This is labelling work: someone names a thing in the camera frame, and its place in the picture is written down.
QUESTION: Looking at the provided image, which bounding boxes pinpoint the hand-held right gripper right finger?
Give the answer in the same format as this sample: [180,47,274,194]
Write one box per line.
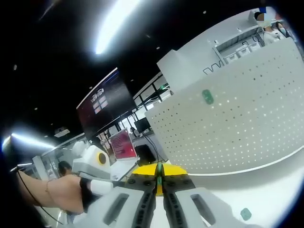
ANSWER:
[160,163,262,228]

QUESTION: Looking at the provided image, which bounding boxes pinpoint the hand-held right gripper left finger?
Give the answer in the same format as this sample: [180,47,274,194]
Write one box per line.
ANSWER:
[73,163,160,228]

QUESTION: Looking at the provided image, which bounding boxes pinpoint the green hook assembly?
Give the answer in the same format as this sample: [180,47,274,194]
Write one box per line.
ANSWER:
[201,89,214,105]
[155,161,166,195]
[240,208,252,220]

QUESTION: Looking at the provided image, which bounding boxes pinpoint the white perforated mounting plate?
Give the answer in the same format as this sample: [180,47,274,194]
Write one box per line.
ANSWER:
[144,38,304,176]

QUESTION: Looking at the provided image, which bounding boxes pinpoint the white laptop with red screen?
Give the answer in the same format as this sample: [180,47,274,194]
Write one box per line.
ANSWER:
[109,128,141,181]

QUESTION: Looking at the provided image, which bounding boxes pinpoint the ceiling mounted white device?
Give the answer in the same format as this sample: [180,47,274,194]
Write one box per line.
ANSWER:
[54,127,71,138]

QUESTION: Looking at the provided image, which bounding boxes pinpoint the black box under desk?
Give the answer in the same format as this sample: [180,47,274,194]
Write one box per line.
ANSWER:
[134,144,156,166]

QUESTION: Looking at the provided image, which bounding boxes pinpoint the black computer monitor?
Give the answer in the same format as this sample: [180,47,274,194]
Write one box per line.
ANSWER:
[134,118,150,133]

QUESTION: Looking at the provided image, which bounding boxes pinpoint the long ceiling light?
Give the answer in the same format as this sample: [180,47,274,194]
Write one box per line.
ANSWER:
[95,0,143,55]
[2,133,57,152]

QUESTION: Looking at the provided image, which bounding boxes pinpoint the thin wrist bracelet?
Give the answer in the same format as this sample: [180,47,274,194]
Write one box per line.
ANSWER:
[45,179,57,202]

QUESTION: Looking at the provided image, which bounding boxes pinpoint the black monitor cable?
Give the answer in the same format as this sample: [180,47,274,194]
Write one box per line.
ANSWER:
[142,132,168,164]

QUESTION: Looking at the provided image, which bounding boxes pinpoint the large dark wall screen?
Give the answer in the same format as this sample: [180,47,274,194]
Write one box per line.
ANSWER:
[76,67,137,141]

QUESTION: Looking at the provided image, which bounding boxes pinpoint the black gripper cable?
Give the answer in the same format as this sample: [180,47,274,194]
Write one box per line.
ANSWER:
[9,166,65,225]

